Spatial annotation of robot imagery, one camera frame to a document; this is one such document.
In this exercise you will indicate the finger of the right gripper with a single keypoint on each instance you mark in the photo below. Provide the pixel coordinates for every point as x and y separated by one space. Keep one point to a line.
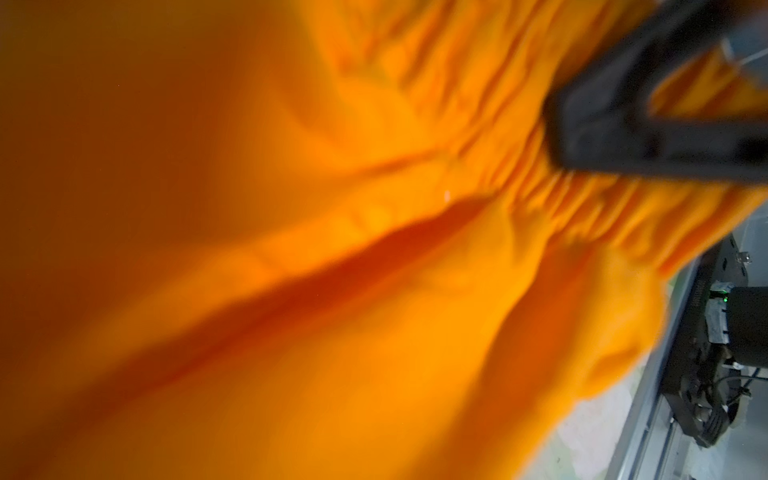
601 121

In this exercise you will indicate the orange shorts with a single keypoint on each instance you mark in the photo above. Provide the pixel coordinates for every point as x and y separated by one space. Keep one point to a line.
315 239

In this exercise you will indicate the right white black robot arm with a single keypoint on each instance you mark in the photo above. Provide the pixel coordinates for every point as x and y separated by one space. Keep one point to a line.
601 122

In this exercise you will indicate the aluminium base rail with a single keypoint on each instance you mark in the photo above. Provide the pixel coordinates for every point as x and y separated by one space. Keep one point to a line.
648 420

